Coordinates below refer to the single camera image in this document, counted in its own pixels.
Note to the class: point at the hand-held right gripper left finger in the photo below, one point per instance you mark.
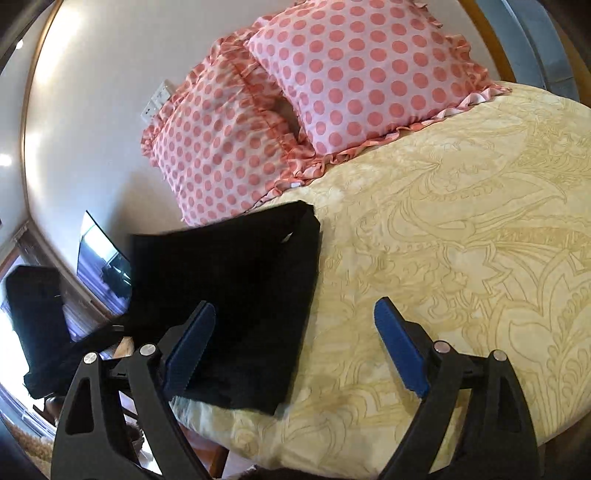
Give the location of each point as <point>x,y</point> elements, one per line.
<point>191,344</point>

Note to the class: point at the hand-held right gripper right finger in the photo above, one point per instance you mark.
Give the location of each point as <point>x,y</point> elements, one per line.
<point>398,344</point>

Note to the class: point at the black pants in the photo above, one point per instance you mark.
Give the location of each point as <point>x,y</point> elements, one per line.
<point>240,286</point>

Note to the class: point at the window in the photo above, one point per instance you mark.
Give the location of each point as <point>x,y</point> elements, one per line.
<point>7,364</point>

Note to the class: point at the yellow patterned bed sheet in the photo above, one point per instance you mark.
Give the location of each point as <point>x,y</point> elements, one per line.
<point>461,230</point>

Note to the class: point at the small pink polka dot pillow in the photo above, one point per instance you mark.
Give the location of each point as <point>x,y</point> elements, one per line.
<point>217,147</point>

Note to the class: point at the large pink polka dot pillow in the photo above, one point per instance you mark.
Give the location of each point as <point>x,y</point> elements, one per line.
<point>369,69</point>

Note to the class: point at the grey blue headboard panel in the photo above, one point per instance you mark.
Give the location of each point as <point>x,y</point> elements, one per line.
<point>531,41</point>

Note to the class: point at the wall-mounted flat television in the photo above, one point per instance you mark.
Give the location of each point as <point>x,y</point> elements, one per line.
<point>98,258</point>

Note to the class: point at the wooden bed frame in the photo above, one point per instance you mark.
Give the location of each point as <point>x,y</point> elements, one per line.
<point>217,461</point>

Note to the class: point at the white wall socket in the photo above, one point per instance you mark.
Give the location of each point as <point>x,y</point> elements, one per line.
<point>164,91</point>
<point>151,109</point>

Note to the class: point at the wooden headboard frame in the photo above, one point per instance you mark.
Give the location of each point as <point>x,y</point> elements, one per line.
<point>485,32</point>

